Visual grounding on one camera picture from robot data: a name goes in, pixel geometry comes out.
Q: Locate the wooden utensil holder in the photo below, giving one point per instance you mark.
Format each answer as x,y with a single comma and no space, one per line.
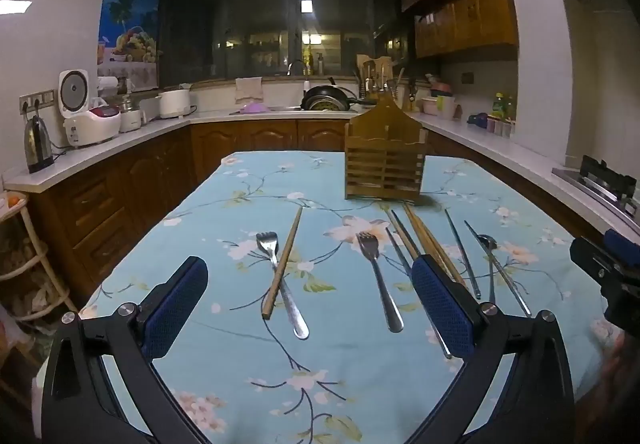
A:
384,158

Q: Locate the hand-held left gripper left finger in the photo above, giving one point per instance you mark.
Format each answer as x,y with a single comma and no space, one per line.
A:
175,309

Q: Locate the dark wall switch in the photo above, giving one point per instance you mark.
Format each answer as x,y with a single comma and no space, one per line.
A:
467,77

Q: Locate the black wok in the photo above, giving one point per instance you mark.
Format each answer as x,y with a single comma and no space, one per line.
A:
325,99

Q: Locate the white rice cooker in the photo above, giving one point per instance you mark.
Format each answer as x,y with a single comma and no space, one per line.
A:
85,123

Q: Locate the wooden knife block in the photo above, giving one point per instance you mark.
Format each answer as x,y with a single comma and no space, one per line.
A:
375,73

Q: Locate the white countertop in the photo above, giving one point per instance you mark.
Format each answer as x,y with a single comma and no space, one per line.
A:
100,153

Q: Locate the sink faucet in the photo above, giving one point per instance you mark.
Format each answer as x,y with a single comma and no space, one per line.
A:
296,66

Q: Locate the white electric pot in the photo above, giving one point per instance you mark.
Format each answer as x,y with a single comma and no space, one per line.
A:
174,104

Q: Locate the blue cloth bundle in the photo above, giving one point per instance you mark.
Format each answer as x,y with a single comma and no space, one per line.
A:
477,120

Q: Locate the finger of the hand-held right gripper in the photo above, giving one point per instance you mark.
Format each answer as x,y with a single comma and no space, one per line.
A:
592,259
622,246

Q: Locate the white cup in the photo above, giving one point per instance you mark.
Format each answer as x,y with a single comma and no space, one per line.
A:
447,107

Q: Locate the purple cloth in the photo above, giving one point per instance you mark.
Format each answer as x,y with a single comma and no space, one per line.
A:
255,108

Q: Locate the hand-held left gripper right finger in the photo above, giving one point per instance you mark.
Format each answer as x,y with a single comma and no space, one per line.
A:
442,309

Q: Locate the green bottle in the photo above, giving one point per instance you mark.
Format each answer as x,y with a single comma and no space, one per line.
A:
497,106

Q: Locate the dark kitchen window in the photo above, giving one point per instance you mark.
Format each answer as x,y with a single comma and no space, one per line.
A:
260,23

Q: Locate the beige hanging towel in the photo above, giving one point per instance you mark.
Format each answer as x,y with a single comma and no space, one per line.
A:
249,91

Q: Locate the wall socket strip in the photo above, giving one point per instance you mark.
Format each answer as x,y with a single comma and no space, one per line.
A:
36,99

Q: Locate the metal chopstick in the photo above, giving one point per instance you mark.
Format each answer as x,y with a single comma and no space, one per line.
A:
397,250
500,272
462,252
405,233

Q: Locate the small white cooking pot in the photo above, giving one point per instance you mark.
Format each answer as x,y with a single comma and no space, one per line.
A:
131,118

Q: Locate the steel electric kettle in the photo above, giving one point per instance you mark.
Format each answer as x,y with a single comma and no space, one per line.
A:
37,146

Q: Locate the person's right forearm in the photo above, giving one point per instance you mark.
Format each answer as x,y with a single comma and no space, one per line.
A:
622,364

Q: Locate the gas stove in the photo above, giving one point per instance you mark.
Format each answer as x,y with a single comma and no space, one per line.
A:
605,181

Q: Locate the blue floral tablecloth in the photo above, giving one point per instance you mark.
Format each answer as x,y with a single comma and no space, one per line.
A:
330,204

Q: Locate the pink lidded bowl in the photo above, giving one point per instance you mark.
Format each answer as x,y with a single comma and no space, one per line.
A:
441,88

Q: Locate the wooden lower cabinets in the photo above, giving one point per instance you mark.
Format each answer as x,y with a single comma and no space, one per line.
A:
125,194

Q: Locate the wooden chopstick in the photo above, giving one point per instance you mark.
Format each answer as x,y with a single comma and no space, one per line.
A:
283,264
397,230
422,231
431,234

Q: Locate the fruit and palm wall poster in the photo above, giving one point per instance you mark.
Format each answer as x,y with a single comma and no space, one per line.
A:
131,23

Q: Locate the metal spoon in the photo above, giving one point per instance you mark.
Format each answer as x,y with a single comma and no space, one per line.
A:
487,242

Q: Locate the metal fork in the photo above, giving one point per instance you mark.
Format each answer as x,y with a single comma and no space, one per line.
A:
367,246
267,244

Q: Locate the yellow bottle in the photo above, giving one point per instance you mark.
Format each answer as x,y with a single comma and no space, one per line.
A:
306,61

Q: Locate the row of small jars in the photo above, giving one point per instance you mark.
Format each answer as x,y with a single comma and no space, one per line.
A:
500,127

